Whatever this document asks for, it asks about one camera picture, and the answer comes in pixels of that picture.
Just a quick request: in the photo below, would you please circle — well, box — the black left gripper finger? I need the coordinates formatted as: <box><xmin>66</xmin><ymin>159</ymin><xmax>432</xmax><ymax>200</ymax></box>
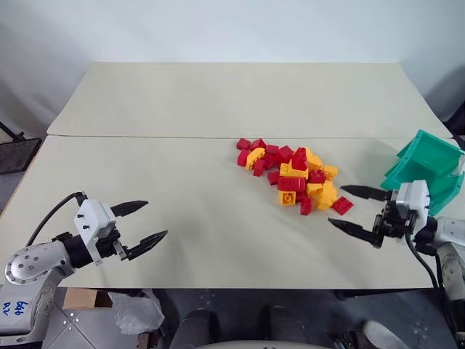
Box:
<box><xmin>110</xmin><ymin>200</ymin><xmax>150</xmax><ymax>219</ymax></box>
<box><xmin>126</xmin><ymin>229</ymin><xmax>169</xmax><ymax>261</ymax></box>

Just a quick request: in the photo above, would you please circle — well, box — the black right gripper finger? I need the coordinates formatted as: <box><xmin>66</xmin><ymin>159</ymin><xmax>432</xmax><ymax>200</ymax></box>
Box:
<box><xmin>327</xmin><ymin>217</ymin><xmax>376</xmax><ymax>246</ymax></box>
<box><xmin>339</xmin><ymin>185</ymin><xmax>392</xmax><ymax>202</ymax></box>

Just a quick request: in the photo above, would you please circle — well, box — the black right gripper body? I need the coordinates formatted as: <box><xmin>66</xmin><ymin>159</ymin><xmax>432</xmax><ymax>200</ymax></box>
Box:
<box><xmin>371</xmin><ymin>198</ymin><xmax>418</xmax><ymax>250</ymax></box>

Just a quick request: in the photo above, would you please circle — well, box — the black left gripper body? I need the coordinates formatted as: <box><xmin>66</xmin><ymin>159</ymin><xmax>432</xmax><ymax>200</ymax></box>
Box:
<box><xmin>92</xmin><ymin>227</ymin><xmax>131</xmax><ymax>262</ymax></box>

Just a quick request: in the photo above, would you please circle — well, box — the brown cardboard box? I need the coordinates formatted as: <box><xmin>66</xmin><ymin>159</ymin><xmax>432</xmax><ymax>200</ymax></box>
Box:
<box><xmin>62</xmin><ymin>288</ymin><xmax>113</xmax><ymax>310</ymax></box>

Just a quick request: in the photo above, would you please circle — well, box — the green plastic bin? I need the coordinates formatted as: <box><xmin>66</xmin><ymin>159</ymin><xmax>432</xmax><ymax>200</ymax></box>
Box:
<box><xmin>379</xmin><ymin>129</ymin><xmax>465</xmax><ymax>216</ymax></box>

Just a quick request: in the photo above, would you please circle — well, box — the red flat toy block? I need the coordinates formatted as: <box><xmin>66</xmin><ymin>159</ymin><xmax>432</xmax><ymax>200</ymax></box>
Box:
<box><xmin>331</xmin><ymin>196</ymin><xmax>355</xmax><ymax>216</ymax></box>

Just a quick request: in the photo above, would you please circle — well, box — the large yellow toy block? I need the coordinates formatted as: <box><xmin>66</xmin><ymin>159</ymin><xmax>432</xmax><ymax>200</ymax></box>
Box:
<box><xmin>312</xmin><ymin>180</ymin><xmax>339</xmax><ymax>212</ymax></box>

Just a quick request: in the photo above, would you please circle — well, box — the clear plastic bag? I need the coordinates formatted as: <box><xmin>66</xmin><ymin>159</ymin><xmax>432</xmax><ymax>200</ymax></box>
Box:
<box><xmin>108</xmin><ymin>289</ymin><xmax>166</xmax><ymax>336</ymax></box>

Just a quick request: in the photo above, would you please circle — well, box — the red plastic toy brick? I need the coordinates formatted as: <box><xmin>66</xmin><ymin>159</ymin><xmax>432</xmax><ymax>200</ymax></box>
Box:
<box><xmin>277</xmin><ymin>175</ymin><xmax>308</xmax><ymax>192</ymax></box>

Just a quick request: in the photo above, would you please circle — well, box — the dark rounded shape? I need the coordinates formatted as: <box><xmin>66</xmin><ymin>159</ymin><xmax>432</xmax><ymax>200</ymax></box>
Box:
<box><xmin>169</xmin><ymin>308</ymin><xmax>219</xmax><ymax>349</ymax></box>

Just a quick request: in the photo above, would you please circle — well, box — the white label blue handwriting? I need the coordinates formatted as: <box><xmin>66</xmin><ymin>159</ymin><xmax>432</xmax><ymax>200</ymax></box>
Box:
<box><xmin>0</xmin><ymin>299</ymin><xmax>33</xmax><ymax>324</ymax></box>

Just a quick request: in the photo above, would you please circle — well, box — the black mesh stand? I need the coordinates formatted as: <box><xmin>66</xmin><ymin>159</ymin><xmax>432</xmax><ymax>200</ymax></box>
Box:
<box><xmin>0</xmin><ymin>121</ymin><xmax>43</xmax><ymax>176</ymax></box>

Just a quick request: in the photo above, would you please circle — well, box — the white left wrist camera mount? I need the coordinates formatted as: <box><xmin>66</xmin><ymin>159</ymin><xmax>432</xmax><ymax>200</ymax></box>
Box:
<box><xmin>73</xmin><ymin>198</ymin><xmax>118</xmax><ymax>268</ymax></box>

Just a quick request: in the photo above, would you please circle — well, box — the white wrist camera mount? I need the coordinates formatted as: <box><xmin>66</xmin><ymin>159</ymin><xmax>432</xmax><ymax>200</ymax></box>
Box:
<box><xmin>395</xmin><ymin>179</ymin><xmax>432</xmax><ymax>244</ymax></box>
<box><xmin>73</xmin><ymin>198</ymin><xmax>118</xmax><ymax>268</ymax></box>

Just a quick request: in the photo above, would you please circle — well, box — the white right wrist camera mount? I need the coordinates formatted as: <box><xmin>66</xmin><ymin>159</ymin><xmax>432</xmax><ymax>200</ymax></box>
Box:
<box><xmin>395</xmin><ymin>179</ymin><xmax>432</xmax><ymax>244</ymax></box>

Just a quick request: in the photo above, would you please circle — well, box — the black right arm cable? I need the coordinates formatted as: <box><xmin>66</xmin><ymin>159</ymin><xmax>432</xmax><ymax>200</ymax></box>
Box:
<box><xmin>404</xmin><ymin>232</ymin><xmax>443</xmax><ymax>292</ymax></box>

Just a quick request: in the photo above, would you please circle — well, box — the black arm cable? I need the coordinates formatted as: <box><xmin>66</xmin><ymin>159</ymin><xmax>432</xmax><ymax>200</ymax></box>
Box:
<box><xmin>25</xmin><ymin>191</ymin><xmax>87</xmax><ymax>248</ymax></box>
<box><xmin>404</xmin><ymin>232</ymin><xmax>443</xmax><ymax>292</ymax></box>

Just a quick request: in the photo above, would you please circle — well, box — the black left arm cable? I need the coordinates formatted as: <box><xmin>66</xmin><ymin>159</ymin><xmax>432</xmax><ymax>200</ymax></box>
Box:
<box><xmin>25</xmin><ymin>191</ymin><xmax>87</xmax><ymax>248</ymax></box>

